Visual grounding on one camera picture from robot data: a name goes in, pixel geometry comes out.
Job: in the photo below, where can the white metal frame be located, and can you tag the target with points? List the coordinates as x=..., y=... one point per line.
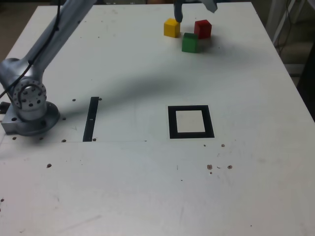
x=283, y=14

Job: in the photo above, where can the black tape square outline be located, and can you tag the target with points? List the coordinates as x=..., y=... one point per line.
x=172, y=123

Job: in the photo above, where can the black tape strip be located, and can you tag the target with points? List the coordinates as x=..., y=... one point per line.
x=90, y=118

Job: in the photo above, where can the green cube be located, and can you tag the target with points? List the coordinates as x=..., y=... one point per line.
x=189, y=44

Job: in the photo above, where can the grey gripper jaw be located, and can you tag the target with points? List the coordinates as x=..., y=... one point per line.
x=212, y=5

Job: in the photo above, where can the yellow cube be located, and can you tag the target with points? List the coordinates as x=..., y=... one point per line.
x=171, y=28

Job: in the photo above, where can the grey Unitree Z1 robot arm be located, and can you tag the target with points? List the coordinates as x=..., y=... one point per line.
x=29, y=98

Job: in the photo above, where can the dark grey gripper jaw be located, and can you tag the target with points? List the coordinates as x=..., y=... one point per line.
x=178, y=12

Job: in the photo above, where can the red cube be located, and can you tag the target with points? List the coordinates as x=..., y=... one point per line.
x=202, y=29

